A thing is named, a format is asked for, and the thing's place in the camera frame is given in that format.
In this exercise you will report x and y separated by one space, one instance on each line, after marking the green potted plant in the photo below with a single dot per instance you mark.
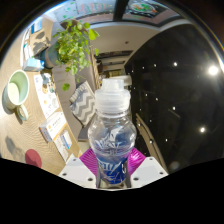
71 46

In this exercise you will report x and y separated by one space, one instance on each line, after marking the flat round red coaster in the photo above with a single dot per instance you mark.
33 158

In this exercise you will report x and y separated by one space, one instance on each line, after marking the pale green ceramic mug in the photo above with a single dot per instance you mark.
18 86

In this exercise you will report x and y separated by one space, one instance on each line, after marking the grey white chevron pillow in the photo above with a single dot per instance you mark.
83 106

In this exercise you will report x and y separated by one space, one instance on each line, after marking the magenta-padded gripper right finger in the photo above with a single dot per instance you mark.
146 171

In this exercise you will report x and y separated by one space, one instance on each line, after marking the clear bottle with blue label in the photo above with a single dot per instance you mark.
111 133

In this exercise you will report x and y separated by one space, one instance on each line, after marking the group of ceiling lights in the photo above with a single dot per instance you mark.
213 70

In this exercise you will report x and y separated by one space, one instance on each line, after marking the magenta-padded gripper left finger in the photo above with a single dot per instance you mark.
76 171

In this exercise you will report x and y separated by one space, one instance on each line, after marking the white printed menu sheet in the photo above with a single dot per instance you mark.
46 96

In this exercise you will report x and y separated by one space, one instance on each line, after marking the window with festive stickers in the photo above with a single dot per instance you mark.
146 8

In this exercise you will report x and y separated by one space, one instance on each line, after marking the blue and white small box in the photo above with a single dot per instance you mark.
36 26

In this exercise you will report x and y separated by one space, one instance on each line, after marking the blue and white packet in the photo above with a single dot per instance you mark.
66 140

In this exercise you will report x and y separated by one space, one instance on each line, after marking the light blue small box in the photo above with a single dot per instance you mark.
32 65

